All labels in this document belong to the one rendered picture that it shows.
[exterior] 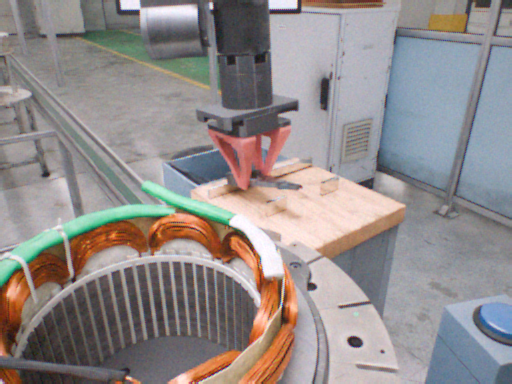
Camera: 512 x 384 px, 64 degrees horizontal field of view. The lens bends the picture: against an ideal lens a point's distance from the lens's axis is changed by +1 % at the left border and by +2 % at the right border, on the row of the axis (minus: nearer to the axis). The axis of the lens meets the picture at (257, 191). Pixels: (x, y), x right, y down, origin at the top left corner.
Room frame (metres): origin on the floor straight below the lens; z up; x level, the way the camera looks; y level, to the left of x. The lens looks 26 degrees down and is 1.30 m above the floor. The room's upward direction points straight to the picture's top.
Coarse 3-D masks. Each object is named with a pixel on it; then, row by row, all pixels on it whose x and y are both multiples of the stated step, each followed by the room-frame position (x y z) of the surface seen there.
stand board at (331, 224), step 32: (288, 160) 0.59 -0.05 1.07; (192, 192) 0.48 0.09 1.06; (256, 192) 0.48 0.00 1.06; (288, 192) 0.48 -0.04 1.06; (352, 192) 0.48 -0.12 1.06; (256, 224) 0.39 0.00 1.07; (288, 224) 0.39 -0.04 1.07; (320, 224) 0.40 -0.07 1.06; (352, 224) 0.39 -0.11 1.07; (384, 224) 0.42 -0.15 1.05
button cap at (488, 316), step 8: (488, 304) 0.29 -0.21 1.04; (496, 304) 0.29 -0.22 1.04; (504, 304) 0.29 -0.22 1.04; (480, 312) 0.28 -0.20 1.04; (488, 312) 0.28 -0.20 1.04; (496, 312) 0.28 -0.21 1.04; (504, 312) 0.28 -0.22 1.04; (480, 320) 0.28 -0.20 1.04; (488, 320) 0.27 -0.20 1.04; (496, 320) 0.27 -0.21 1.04; (504, 320) 0.27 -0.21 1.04; (488, 328) 0.27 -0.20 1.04; (496, 328) 0.26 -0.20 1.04; (504, 328) 0.26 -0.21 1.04; (504, 336) 0.26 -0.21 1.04
